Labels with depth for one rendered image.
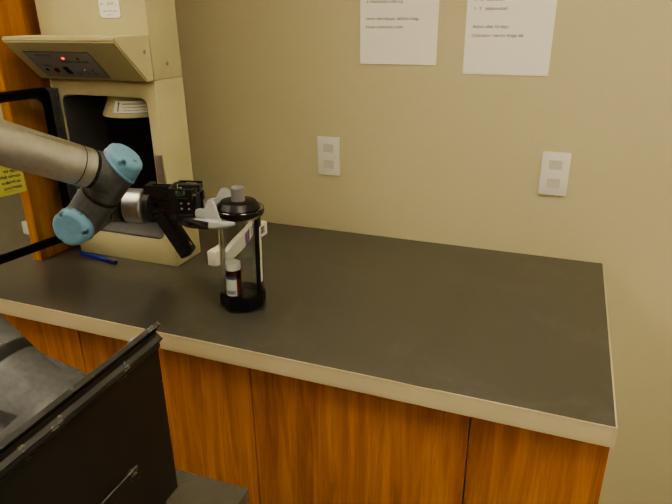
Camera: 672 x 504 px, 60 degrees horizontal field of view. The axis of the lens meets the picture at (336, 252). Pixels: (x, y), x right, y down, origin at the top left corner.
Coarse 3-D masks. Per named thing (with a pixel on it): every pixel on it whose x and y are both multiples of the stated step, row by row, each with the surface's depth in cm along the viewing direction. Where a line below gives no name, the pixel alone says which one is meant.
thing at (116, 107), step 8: (112, 104) 146; (120, 104) 145; (128, 104) 144; (136, 104) 145; (144, 104) 145; (104, 112) 148; (112, 112) 145; (120, 112) 145; (128, 112) 144; (136, 112) 145; (144, 112) 145
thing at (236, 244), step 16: (240, 224) 121; (224, 240) 124; (240, 240) 123; (224, 256) 125; (240, 256) 124; (224, 272) 127; (240, 272) 125; (224, 288) 129; (240, 288) 127; (256, 288) 129
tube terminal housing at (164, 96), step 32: (64, 0) 137; (96, 0) 134; (128, 0) 131; (160, 0) 134; (64, 32) 140; (96, 32) 137; (128, 32) 134; (160, 32) 136; (160, 64) 137; (64, 96) 148; (128, 96) 140; (160, 96) 138; (160, 128) 140; (128, 256) 159; (160, 256) 154; (192, 256) 160
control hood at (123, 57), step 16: (16, 48) 135; (32, 48) 133; (48, 48) 131; (64, 48) 130; (80, 48) 128; (96, 48) 126; (112, 48) 125; (128, 48) 127; (144, 48) 131; (32, 64) 139; (112, 64) 131; (128, 64) 129; (144, 64) 132; (112, 80) 137; (128, 80) 135; (144, 80) 133
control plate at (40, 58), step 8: (32, 56) 136; (40, 56) 135; (48, 56) 134; (56, 56) 133; (64, 56) 132; (72, 56) 131; (80, 56) 131; (88, 56) 130; (40, 64) 138; (48, 64) 137; (56, 64) 136; (64, 64) 136; (72, 64) 135; (80, 64) 134; (88, 64) 133; (96, 64) 132; (48, 72) 141; (56, 72) 140; (64, 72) 139; (80, 72) 137; (88, 72) 136; (96, 72) 135; (104, 72) 134
